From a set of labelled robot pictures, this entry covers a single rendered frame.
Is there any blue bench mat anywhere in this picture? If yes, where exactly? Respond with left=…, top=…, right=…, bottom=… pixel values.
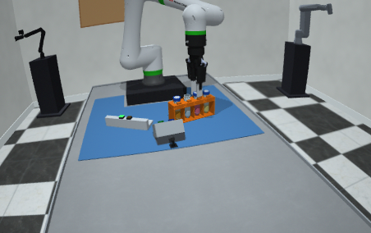
left=78, top=85, right=264, bottom=161

